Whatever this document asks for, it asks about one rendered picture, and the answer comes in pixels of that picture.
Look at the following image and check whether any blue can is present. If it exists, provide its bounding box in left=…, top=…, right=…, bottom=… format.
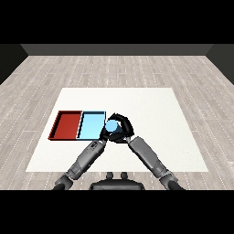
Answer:
left=104, top=119, right=124, bottom=135

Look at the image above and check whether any red shallow open box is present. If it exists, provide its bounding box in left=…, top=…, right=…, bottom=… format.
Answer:
left=48, top=110, right=83, bottom=142

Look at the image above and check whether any dark grey robot body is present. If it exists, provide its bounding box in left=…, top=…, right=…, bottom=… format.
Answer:
left=89, top=171, right=145, bottom=191

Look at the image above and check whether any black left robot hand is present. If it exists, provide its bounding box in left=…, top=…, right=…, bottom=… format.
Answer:
left=98, top=127, right=111, bottom=143

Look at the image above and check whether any light blue shallow open box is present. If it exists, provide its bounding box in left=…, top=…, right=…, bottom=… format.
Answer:
left=75, top=110, right=107, bottom=141

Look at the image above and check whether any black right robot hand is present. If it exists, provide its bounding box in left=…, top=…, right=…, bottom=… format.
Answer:
left=108, top=112, right=135, bottom=144

